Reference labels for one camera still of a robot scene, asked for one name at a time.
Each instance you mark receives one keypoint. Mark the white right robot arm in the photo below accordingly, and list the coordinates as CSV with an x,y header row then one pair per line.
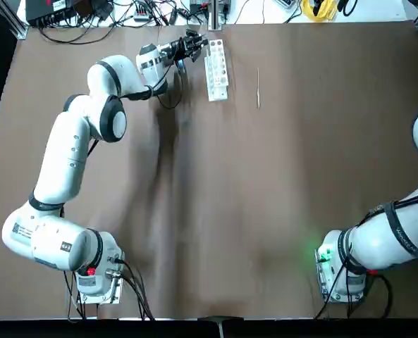
x,y
388,239

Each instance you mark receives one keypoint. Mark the silver metal frame post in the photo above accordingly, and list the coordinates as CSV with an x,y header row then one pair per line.
x,y
216,17

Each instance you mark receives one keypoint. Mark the flat black mini computer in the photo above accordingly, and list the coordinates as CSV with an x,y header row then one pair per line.
x,y
50,10

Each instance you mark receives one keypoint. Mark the grey red usb hub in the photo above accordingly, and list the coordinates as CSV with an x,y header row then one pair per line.
x,y
141,14

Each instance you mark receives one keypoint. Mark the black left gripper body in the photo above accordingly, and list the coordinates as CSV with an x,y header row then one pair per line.
x,y
178,47

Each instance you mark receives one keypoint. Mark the white test tube rack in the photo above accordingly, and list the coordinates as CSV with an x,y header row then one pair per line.
x,y
219,95

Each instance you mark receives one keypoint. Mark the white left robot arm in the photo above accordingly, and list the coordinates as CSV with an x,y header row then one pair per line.
x,y
64,158

